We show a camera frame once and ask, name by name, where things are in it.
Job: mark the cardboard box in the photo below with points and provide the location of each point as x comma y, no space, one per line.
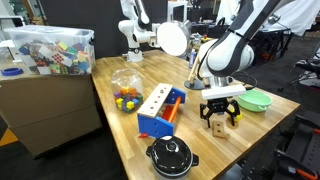
46,106

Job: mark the yellow lemon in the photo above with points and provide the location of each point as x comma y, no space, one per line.
238,116

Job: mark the small red peg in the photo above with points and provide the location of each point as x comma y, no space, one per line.
143,135

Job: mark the round lamp on wooden stand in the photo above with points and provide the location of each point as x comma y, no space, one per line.
173,38

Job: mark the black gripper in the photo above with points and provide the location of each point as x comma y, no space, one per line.
218,104

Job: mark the white background frame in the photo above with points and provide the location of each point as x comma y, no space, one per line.
169,11

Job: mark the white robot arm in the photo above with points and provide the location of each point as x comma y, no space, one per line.
226,56

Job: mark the white hanging cloth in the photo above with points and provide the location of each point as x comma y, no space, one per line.
300,15

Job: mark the black pot with lid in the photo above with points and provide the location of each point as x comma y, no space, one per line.
171,156

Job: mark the blue and wood toy tool box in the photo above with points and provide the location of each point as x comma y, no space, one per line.
155,100

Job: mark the wooden block with two holes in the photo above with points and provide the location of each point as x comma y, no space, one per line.
220,130

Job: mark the black office chair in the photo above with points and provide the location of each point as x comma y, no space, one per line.
308,66

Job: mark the black equipment cart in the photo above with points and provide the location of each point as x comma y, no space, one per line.
300,150

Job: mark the clear jar of coloured cubes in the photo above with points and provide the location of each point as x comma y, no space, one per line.
126,86

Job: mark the blue bottle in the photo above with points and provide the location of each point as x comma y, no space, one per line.
192,59

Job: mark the mint green bowl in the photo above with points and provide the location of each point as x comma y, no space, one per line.
257,100

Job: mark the clear bin of puzzle cubes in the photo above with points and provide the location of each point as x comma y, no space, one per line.
50,50

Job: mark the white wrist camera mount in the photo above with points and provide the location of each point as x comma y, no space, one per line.
223,91

